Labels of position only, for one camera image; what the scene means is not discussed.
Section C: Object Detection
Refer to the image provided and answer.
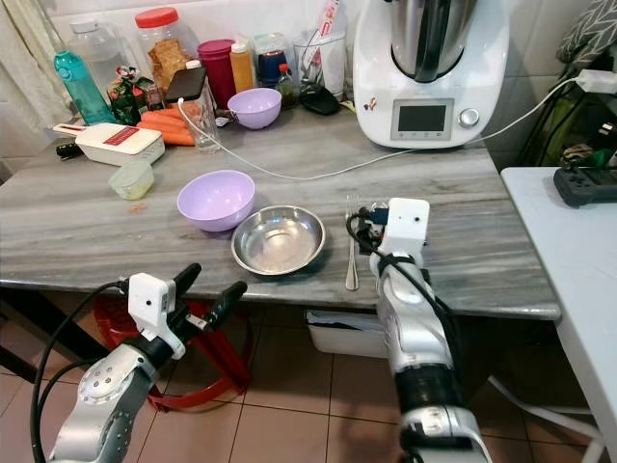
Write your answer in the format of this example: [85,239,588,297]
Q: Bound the large clear plastic jar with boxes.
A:
[69,19,133,93]

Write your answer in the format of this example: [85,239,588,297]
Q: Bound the magenta plastic canister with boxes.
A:
[197,39,236,109]

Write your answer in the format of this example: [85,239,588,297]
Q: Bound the clear drinking glass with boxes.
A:
[186,92,221,154]

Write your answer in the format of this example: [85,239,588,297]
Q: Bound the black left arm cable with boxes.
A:
[30,279,132,463]

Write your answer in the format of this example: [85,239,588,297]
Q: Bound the white vegetable slicer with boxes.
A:
[53,123,166,167]

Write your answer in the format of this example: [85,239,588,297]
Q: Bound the green bag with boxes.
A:
[519,68,617,171]

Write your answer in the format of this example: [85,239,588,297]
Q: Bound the dark wooden table leg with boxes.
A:
[0,286,103,383]

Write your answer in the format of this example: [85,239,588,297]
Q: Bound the black smartphone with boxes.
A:
[164,67,207,104]

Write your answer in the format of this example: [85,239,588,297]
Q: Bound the small purple plastic bowl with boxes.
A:
[228,88,282,130]

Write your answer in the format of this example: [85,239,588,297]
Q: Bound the yellow sauce bottle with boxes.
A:
[230,37,255,94]

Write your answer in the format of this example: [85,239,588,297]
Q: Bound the small bottle with red cap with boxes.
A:
[276,64,300,107]

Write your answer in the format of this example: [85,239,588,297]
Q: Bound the black power strip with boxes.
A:
[553,162,617,209]

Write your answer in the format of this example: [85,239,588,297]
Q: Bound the orange carrot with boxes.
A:
[140,107,189,130]
[135,121,196,148]

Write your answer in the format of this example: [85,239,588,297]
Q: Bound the grey patterned cushion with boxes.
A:
[553,0,617,70]

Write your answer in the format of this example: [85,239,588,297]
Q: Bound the red plastic stool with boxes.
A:
[92,294,252,412]

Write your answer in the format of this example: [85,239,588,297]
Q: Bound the green food packet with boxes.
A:
[107,66,161,126]

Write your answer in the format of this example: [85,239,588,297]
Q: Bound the silver metal fork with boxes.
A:
[344,195,361,291]

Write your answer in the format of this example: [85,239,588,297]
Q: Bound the black pouch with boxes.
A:
[298,84,341,116]

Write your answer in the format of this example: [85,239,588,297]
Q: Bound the stainless steel plate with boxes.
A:
[231,204,327,277]

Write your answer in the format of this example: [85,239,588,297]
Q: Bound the clear utensil holder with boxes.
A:
[299,0,349,95]

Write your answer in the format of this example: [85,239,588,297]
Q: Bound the white charging cable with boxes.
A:
[202,69,617,182]

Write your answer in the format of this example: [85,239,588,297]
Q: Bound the white side table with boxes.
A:
[501,166,617,456]

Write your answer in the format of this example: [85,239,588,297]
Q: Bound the small clear plastic container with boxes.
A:
[110,159,156,201]

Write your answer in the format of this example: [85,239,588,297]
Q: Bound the clear jar with blue contents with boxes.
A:
[255,33,298,88]

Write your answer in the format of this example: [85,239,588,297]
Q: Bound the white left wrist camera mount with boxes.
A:
[127,273,180,354]

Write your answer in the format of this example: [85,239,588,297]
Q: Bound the teal plastic bottle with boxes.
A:
[53,50,114,126]

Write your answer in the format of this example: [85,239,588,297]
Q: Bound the beige curtain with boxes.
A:
[0,0,71,136]

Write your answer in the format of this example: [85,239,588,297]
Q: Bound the large purple plastic bowl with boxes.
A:
[176,170,256,233]

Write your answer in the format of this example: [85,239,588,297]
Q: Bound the white plastic tub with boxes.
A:
[306,309,396,360]

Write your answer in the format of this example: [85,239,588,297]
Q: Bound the white kitchen cooking machine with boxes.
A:
[353,0,512,150]

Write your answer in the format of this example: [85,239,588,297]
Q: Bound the clear jar with red lid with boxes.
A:
[135,7,196,94]

